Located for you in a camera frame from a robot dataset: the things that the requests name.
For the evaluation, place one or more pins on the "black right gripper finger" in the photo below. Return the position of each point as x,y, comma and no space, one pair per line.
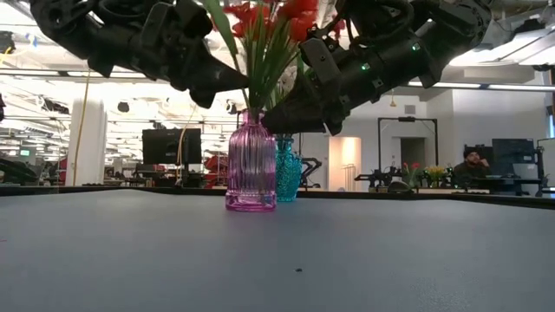
336,126
299,117

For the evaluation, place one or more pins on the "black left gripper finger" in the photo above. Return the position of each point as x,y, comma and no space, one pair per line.
204,99
204,71

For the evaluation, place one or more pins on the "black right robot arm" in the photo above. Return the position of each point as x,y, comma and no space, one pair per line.
459,26

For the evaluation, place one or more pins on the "black background robot arm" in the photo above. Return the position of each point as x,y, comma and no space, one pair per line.
312,167
377,177

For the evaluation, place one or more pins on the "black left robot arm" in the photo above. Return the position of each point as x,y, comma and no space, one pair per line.
65,26

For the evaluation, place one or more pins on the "teal textured glass vase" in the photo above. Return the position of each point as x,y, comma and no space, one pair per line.
289,171

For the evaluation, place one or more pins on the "purple ribbed glass vase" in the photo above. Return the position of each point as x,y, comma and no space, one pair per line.
251,164

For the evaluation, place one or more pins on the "black computer monitor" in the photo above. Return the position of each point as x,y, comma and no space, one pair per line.
169,147

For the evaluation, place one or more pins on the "background red tulip bouquet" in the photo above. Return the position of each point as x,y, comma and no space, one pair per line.
412,171

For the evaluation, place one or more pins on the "background yellow flower bouquet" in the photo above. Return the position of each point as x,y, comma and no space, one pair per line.
435,172

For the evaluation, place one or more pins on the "white building column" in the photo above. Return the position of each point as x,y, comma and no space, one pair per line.
93,143

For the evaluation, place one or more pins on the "person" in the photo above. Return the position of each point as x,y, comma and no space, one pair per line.
470,171

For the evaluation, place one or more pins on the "dark background monitor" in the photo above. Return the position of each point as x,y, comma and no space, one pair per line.
513,151

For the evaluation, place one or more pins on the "green exit sign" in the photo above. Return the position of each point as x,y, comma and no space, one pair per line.
24,152

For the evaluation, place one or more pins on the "black gantry frame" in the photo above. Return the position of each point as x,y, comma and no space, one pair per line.
407,118

